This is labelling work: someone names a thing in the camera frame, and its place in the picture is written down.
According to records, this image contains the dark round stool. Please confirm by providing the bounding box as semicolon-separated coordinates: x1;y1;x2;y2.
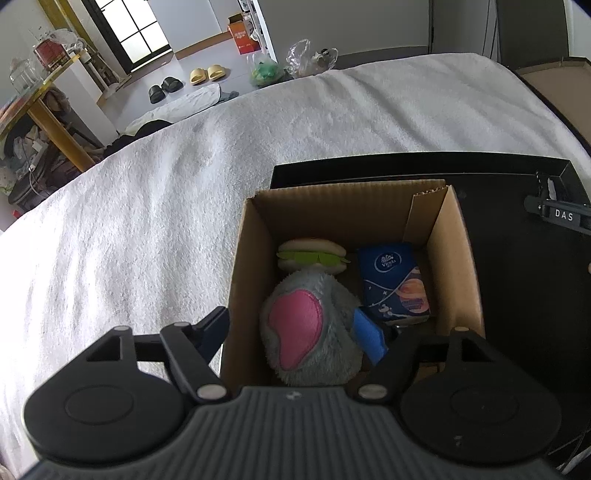
6;152;63;219

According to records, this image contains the black tray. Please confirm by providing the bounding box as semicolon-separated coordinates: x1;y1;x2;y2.
268;150;591;467

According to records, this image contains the clear plastic bag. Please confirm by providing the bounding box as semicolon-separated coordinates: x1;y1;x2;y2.
285;39;339;75

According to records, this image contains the black framed glass door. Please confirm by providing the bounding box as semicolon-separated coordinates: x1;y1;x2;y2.
82;0;175;73

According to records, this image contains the green plastic bag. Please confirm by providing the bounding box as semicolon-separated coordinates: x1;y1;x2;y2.
249;52;283;89

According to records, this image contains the glass jar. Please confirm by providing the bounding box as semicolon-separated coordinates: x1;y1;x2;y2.
8;57;36;92

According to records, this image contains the red canister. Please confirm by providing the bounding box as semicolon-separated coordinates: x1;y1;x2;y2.
33;39;71;71

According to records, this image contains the wooden table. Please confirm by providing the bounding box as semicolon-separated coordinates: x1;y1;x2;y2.
0;50;99;172

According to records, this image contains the orange carton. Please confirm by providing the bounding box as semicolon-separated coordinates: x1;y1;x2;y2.
226;13;262;56

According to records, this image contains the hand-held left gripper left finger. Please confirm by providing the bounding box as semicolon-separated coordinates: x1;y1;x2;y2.
85;305;230;404

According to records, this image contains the white floor cushion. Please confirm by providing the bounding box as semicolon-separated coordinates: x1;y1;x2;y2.
126;82;223;133

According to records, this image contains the brown wooden board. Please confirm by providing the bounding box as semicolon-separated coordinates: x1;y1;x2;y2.
514;58;591;149

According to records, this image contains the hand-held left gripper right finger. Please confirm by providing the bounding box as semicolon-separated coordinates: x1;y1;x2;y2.
353;308;499;404

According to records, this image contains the orange burger plush toy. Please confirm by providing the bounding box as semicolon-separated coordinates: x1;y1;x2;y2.
276;237;352;278

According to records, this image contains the brown cardboard box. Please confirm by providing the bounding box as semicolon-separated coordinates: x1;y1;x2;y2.
220;178;486;389

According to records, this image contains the blue planet print tissue pack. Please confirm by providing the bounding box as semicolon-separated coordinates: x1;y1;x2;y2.
356;243;433;326

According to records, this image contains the black cloth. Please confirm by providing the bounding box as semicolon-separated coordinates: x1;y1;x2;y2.
103;119;172;158

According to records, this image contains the grey and pink plush toy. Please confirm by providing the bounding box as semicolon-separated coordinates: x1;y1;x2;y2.
258;270;366;388

